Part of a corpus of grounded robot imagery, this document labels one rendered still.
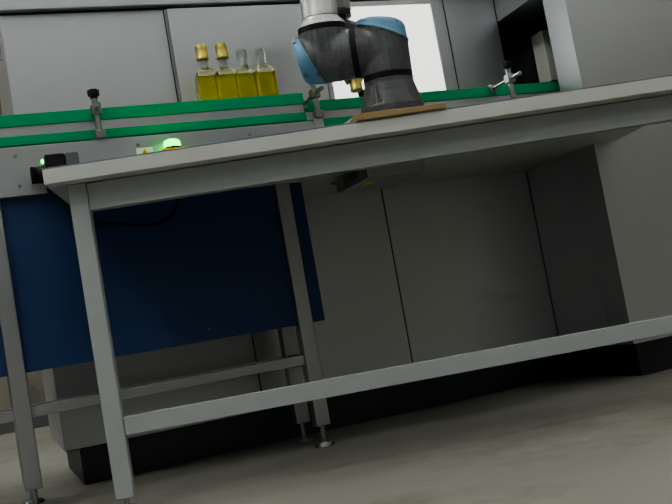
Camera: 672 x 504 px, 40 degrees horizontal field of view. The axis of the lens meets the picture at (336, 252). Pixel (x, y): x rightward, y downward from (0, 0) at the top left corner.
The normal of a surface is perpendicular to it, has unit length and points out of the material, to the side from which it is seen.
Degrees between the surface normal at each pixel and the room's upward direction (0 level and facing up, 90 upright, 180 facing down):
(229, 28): 90
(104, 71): 90
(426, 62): 90
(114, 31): 90
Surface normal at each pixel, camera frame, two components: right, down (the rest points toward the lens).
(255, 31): 0.35, -0.13
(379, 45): -0.11, 0.00
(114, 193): 0.11, -0.09
